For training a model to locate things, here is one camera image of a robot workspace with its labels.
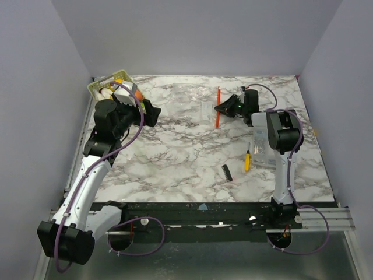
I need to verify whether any white toy garlic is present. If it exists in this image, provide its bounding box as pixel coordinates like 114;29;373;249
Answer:
93;87;113;102

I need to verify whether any peach toy fruit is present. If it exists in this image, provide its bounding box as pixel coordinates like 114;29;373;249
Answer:
135;90;144;101

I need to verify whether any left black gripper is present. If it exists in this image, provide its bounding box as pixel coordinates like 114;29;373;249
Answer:
114;92;161;138

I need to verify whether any clear plastic screw box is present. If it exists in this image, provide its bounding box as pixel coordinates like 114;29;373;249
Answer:
251;127;276;169

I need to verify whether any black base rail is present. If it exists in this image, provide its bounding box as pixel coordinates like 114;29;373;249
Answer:
91;201;302;246

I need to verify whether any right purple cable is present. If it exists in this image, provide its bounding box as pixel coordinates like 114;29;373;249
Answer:
247;83;330;255

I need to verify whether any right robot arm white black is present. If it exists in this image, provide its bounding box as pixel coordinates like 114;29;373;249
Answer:
214;88;304;229

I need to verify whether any clear zip top bag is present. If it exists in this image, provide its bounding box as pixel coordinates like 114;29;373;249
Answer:
166;83;216;128

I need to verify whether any green plastic basket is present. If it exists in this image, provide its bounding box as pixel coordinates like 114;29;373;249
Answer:
87;70;145;103

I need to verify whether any purple cable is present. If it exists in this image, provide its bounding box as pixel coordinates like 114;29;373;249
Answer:
54;81;166;274
247;83;330;255

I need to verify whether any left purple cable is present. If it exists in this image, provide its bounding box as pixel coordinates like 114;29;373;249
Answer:
54;81;166;274

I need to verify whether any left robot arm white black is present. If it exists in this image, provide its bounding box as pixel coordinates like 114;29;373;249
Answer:
37;99;161;265

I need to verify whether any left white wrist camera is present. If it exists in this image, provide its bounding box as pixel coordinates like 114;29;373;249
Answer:
112;81;137;106

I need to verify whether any aluminium extrusion rail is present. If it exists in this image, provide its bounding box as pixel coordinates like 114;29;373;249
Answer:
49;207;355;234

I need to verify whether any yellow handle screwdriver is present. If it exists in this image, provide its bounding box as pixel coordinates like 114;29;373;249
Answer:
244;142;251;172

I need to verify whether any black bit holder strip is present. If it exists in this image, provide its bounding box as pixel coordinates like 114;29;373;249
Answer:
221;164;233;182

